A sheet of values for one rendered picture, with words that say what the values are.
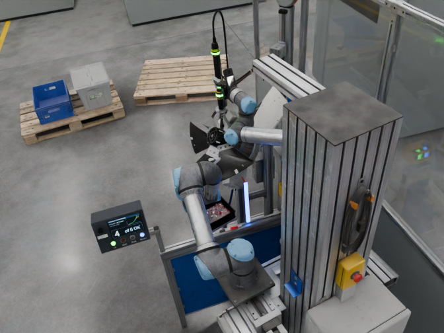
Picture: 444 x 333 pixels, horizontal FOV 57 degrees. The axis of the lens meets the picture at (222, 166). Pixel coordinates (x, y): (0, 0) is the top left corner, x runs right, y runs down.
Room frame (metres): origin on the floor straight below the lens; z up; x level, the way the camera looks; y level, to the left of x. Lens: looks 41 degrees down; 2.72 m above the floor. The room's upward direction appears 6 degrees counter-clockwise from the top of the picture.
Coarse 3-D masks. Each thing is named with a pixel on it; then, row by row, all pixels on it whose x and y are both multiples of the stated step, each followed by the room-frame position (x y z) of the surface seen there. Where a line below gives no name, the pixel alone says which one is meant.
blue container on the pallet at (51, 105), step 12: (48, 84) 4.73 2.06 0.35; (60, 84) 4.77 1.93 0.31; (36, 96) 4.65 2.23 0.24; (48, 96) 4.71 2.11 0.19; (60, 96) 4.73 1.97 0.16; (36, 108) 4.26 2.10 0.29; (48, 108) 4.16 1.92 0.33; (60, 108) 4.20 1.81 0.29; (72, 108) 4.26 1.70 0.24; (48, 120) 4.15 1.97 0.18
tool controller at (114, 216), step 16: (112, 208) 1.50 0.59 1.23; (128, 208) 1.48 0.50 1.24; (96, 224) 1.39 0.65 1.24; (112, 224) 1.40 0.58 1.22; (128, 224) 1.41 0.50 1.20; (144, 224) 1.42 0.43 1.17; (96, 240) 1.37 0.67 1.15; (112, 240) 1.37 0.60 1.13; (128, 240) 1.38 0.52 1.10; (144, 240) 1.40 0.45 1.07
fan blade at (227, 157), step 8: (224, 152) 1.91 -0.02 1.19; (232, 152) 1.90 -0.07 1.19; (224, 160) 1.85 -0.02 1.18; (232, 160) 1.83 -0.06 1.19; (240, 160) 1.81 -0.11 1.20; (248, 160) 1.79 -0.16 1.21; (224, 168) 1.78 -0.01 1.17; (232, 168) 1.76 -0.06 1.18; (240, 168) 1.74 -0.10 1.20; (224, 176) 1.73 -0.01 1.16
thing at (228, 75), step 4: (228, 68) 1.88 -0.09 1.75; (224, 72) 1.87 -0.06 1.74; (228, 72) 1.86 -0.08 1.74; (232, 72) 1.87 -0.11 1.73; (224, 76) 1.87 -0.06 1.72; (228, 76) 1.86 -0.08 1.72; (232, 76) 1.86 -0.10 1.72; (228, 80) 1.84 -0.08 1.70; (232, 80) 1.85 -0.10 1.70; (228, 84) 1.83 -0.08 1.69; (232, 84) 1.84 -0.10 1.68; (236, 84) 1.84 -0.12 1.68; (228, 88) 1.83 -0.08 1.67
